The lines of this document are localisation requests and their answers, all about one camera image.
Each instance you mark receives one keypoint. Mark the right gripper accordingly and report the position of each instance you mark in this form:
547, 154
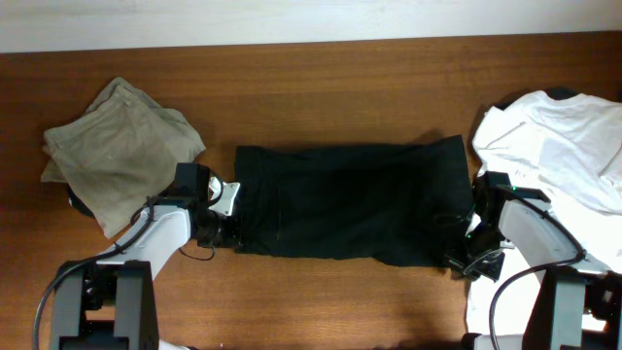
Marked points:
463, 262

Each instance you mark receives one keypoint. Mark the dark garment under khaki shorts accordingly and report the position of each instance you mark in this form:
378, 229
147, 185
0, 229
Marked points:
77, 204

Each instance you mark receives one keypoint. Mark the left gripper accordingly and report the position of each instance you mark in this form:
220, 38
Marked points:
230, 233

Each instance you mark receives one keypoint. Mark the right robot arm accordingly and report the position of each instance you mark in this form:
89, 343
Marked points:
578, 305

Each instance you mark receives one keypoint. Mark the white t-shirt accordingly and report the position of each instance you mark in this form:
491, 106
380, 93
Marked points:
571, 150

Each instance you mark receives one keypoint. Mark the black shorts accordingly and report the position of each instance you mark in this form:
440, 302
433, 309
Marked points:
402, 205

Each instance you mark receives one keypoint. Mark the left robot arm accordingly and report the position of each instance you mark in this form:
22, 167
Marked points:
108, 301

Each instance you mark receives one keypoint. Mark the folded khaki shorts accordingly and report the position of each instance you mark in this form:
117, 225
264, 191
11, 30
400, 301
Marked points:
123, 149

